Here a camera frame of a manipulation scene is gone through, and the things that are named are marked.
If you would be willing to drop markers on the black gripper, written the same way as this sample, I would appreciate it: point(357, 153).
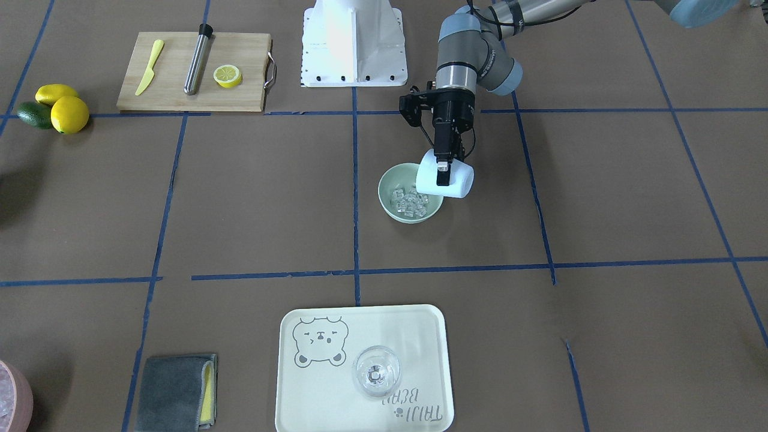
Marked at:
point(454, 114)

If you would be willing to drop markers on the light blue cup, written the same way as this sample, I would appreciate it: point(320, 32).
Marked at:
point(454, 179)

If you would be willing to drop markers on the green bowl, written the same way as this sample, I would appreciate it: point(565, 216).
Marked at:
point(403, 176)

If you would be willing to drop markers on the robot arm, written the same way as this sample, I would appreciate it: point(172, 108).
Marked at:
point(620, 98)

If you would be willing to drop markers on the ice cubes in green bowl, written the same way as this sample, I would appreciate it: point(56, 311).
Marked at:
point(409, 203)

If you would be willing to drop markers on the pink bowl with ice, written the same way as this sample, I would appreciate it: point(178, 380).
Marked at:
point(17, 399)

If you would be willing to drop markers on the wine glass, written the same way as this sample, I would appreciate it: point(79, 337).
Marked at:
point(377, 372)

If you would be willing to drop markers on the lemon half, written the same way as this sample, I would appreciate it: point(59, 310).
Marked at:
point(227, 76)

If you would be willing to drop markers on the cream bear tray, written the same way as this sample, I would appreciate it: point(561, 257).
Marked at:
point(317, 350)

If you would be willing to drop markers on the metal cylinder tool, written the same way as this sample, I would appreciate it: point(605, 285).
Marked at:
point(197, 64)

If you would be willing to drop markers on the yellow plastic knife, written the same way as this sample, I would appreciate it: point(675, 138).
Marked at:
point(149, 73)

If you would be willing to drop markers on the grey folded cloth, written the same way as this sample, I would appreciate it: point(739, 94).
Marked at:
point(178, 393)

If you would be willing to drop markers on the whole lemon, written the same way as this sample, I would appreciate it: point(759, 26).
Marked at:
point(69, 115)

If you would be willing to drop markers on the green lime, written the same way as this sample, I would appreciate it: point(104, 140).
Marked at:
point(35, 114)

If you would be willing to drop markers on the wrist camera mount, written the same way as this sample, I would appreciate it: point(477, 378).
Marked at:
point(415, 102)

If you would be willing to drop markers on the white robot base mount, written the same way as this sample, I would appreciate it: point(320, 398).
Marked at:
point(353, 44)

